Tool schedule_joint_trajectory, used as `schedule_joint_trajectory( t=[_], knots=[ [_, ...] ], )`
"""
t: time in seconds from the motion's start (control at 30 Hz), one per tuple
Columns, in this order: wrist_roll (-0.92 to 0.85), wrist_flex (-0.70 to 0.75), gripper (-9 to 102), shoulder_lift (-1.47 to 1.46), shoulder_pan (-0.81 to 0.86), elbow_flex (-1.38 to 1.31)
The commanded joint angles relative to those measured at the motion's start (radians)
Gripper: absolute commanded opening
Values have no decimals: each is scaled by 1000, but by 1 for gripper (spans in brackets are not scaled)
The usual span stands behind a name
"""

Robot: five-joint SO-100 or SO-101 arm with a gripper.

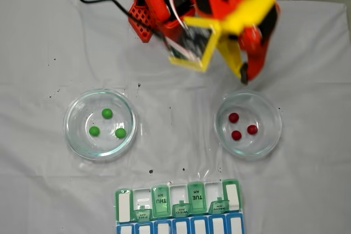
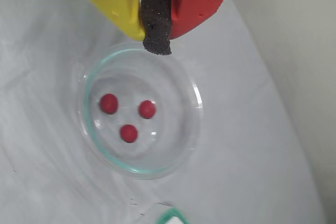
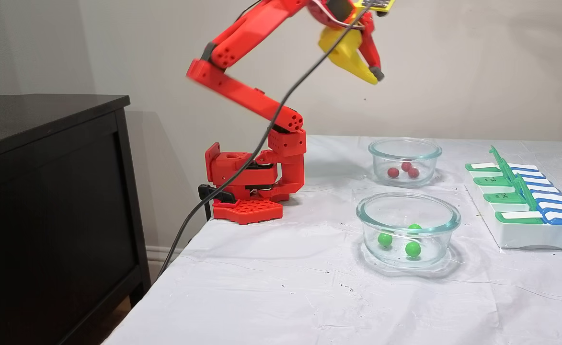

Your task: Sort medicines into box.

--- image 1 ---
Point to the small clear glass bowl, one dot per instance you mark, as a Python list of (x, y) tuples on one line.
[(268, 141)]

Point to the camera board on yellow mount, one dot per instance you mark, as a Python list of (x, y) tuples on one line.
[(192, 39)]

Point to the green ball pill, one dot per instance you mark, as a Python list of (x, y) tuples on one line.
[(107, 113), (94, 131), (120, 133)]

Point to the large clear glass bowl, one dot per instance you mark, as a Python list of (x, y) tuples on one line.
[(76, 141)]

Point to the red ball pill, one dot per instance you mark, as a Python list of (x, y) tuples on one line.
[(233, 117), (236, 135), (252, 129)]

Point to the weekly pill organizer box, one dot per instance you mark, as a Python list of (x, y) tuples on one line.
[(161, 204)]

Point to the white tablecloth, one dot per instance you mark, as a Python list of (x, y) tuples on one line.
[(41, 53)]

